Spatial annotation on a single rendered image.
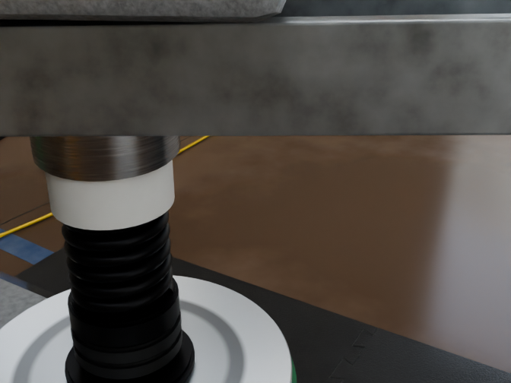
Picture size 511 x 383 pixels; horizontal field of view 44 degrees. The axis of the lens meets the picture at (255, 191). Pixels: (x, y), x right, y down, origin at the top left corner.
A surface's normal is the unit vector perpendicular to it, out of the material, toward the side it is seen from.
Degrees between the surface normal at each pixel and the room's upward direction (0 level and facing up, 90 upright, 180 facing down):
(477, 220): 0
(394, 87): 90
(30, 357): 0
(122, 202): 90
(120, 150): 90
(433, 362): 0
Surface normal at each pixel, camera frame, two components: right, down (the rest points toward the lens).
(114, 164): 0.23, 0.43
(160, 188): 0.85, 0.23
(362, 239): 0.00, -0.90
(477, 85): -0.06, 0.44
